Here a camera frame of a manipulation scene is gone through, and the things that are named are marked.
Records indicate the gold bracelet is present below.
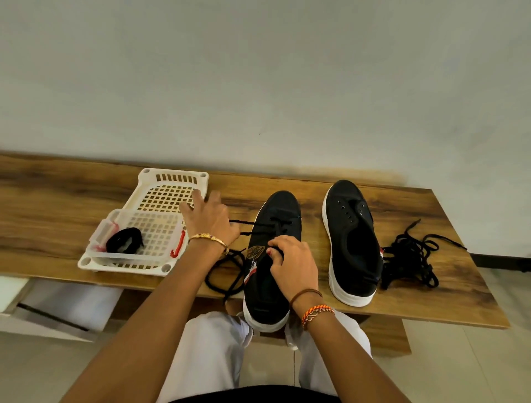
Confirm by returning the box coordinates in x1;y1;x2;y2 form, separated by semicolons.
186;231;231;254

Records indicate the white plastic lattice basket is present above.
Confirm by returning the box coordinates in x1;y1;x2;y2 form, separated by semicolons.
77;168;211;278

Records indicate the person's black shirt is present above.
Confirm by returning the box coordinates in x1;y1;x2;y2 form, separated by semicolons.
169;384;342;403

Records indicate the person's left hand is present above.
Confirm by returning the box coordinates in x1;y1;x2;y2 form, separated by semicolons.
178;188;242;251

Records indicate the person's left forearm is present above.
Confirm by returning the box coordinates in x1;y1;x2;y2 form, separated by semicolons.
61;241;229;403

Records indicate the clear container with red handles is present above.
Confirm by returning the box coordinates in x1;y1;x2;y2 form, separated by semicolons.
86;208;189;267

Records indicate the black shoelace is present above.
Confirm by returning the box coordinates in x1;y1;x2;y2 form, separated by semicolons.
380;218;469;292
380;236;441;292

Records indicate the orange braided bracelet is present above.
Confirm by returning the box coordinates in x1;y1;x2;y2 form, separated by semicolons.
299;303;337;329

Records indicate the person's right hand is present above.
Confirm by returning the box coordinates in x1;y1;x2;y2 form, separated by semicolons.
264;234;321;303

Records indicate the black sneaker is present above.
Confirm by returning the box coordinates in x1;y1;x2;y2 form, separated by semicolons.
321;178;385;309
241;190;304;335

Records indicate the white box under table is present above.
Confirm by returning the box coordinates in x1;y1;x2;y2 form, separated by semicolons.
0;275;124;344

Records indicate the black band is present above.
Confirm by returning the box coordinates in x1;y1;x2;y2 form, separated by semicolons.
204;205;303;303
105;226;145;256

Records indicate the person's right forearm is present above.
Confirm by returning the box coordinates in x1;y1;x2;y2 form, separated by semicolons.
291;292;413;403

